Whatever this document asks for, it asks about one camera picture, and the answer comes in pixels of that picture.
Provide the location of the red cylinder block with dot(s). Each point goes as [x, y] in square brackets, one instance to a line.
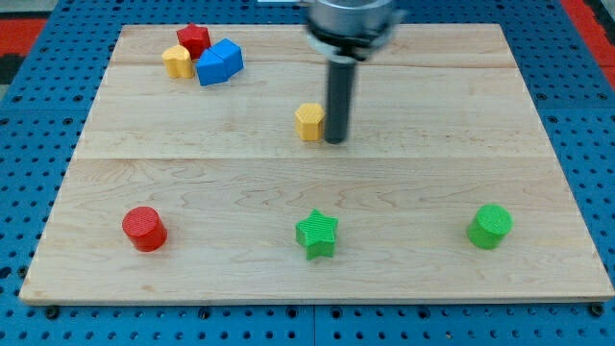
[144, 228]

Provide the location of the yellow heart block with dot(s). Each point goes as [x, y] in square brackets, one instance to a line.
[177, 62]

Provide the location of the yellow hexagon block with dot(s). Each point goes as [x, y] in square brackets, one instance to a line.
[309, 121]

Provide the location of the blue pentagon block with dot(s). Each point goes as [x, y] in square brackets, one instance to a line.
[210, 69]

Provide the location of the light wooden board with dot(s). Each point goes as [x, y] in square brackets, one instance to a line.
[442, 124]

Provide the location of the green star block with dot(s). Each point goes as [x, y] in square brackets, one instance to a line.
[317, 234]

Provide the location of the red star block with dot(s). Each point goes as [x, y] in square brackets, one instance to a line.
[195, 39]

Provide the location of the green cylinder block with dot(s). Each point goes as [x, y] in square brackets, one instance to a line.
[489, 227]

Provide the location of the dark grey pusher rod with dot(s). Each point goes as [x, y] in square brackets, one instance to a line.
[340, 84]

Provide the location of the blue cube block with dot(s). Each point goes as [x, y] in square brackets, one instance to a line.
[231, 55]

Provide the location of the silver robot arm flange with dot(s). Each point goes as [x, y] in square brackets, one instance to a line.
[349, 31]

